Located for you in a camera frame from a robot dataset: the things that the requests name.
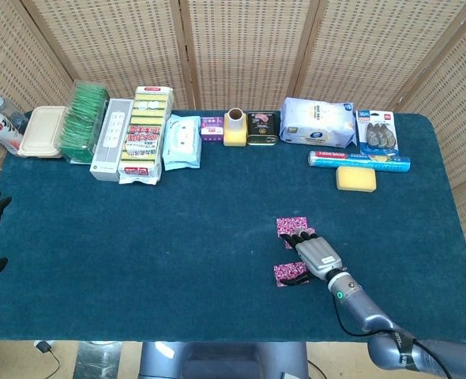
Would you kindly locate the white bottle black print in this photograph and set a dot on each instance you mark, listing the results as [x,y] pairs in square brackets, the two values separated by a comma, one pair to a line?
[0,130]

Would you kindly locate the white power strip box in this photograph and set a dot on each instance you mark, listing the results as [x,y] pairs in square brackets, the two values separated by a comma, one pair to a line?
[108,150]

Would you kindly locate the clear water bottle white cap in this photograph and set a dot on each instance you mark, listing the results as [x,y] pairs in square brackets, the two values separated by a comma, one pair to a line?
[4,108]

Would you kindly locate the teal carpet table mat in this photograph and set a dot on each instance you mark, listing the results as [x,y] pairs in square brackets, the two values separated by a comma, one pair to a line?
[177,237]

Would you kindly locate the beige lidded lunch box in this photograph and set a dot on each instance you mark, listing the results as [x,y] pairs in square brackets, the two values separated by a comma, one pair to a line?
[41,132]

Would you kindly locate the yellow rectangular sponge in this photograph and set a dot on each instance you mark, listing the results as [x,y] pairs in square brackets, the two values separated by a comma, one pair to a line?
[355,178]

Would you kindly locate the white blue tissue pack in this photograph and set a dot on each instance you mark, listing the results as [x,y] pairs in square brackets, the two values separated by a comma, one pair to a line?
[316,122]

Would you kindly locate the grey metal table leg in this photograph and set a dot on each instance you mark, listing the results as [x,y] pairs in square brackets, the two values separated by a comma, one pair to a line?
[98,361]

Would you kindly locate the white roll cardboard core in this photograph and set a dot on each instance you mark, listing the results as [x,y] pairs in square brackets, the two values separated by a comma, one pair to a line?
[235,122]

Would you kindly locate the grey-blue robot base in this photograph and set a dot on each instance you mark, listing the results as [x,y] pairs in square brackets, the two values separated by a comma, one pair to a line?
[225,359]

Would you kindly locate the clear box green tea bags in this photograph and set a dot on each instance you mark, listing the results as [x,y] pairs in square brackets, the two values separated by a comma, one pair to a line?
[81,122]

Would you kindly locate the blue food wrap box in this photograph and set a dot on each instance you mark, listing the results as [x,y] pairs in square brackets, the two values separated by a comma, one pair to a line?
[355,160]

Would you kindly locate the black gold luncheon meat can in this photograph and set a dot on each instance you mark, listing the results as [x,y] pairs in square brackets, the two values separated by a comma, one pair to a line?
[261,128]

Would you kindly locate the yellow sponges multipack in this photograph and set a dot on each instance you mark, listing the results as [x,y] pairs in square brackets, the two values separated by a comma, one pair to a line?
[144,134]

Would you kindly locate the small purple box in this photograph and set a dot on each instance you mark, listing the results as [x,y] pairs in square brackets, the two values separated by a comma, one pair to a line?
[212,130]

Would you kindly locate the woven bamboo folding screen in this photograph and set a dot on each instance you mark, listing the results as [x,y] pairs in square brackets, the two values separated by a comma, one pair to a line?
[249,51]

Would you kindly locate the light blue wet wipes pack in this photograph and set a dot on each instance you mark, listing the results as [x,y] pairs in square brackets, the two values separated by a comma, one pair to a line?
[181,142]

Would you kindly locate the yellow tape holder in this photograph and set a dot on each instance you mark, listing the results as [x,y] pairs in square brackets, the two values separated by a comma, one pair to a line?
[235,139]

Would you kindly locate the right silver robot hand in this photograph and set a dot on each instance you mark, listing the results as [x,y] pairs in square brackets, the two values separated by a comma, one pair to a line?
[318,256]

